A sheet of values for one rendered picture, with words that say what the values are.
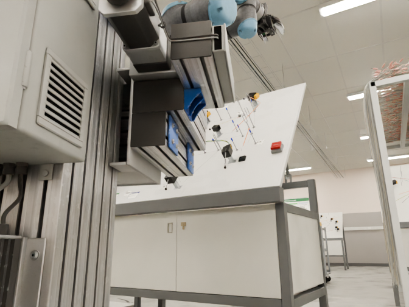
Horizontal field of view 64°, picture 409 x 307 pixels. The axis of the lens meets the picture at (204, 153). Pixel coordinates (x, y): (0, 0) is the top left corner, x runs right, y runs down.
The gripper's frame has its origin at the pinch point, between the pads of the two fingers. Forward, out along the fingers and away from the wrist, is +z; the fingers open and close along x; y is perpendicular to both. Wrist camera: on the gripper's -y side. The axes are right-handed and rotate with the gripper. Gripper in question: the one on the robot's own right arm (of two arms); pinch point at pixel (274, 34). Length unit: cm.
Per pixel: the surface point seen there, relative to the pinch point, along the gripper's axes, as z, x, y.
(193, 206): 4, -61, 69
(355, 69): 388, 5, -174
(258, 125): 42, -33, 22
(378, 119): 49, 28, 40
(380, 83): 49, 34, 21
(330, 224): 917, -220, -1
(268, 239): 9, -26, 91
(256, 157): 21, -30, 48
